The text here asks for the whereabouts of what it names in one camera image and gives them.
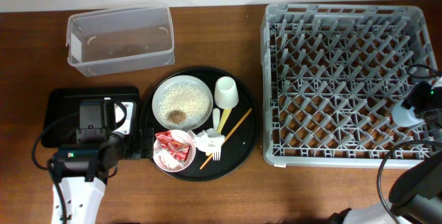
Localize pink bowl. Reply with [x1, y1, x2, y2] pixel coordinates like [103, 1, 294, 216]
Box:
[153, 130, 196, 173]

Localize red snack wrapper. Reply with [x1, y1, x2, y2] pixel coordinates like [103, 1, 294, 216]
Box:
[155, 131, 191, 162]

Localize white napkin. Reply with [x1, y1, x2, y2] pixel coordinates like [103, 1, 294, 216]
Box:
[188, 129, 225, 153]

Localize white plastic cup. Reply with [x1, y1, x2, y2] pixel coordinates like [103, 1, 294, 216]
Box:
[214, 76, 239, 109]

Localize light blue cup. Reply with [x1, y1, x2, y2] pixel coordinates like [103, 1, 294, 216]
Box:
[391, 100, 424, 127]

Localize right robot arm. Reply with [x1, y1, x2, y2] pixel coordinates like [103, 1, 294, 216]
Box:
[328, 80, 441, 224]

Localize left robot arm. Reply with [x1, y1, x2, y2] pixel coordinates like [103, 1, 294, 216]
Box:
[47, 97, 152, 223]

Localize clear plastic waste bin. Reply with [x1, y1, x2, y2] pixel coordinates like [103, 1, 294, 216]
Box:
[66, 4, 175, 77]

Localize grey dishwasher rack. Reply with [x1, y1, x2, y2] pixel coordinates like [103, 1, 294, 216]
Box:
[261, 3, 441, 169]

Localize brown food patty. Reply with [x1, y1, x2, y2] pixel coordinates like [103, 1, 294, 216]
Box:
[167, 110, 187, 124]

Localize grey plate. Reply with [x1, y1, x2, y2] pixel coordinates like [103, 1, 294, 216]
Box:
[151, 75, 213, 131]

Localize white rice pile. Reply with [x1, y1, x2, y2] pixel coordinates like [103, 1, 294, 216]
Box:
[158, 84, 211, 122]

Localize round black serving tray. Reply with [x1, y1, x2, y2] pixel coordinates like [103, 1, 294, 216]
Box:
[140, 66, 262, 183]

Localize black rectangular tray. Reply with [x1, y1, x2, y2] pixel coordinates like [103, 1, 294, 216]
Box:
[41, 86, 140, 148]

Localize white plastic fork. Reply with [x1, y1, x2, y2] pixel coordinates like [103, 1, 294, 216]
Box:
[212, 108, 220, 161]

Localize yellow plastic knife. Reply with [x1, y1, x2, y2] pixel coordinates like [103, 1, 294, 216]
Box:
[206, 109, 231, 160]

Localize wooden chopstick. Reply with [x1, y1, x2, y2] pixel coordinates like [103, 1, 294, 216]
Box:
[199, 109, 253, 170]

